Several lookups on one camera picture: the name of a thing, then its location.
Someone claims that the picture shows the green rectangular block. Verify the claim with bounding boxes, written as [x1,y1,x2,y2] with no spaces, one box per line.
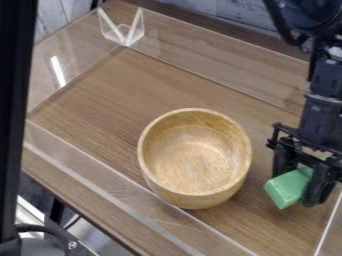
[263,167,312,210]

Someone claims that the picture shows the black table leg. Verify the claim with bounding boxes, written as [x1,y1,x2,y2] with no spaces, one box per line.
[49,199,65,225]

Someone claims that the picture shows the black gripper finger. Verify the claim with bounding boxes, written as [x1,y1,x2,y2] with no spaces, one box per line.
[272,142,297,177]
[302,163,340,207]

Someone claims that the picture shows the grey metal bracket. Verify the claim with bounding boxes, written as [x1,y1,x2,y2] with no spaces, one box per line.
[44,227,98,256]

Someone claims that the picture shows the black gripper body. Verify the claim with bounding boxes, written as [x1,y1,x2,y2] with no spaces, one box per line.
[267,92,342,167]

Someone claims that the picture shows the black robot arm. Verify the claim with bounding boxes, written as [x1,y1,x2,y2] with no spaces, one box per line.
[263,0,342,207]

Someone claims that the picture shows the black cable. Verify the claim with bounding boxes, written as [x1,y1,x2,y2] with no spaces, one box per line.
[14,223,77,256]

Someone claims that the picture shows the clear acrylic tray walls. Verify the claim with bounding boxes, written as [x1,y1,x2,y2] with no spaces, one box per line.
[22,1,342,256]

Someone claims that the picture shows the brown wooden bowl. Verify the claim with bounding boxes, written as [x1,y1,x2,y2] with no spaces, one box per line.
[137,108,252,209]

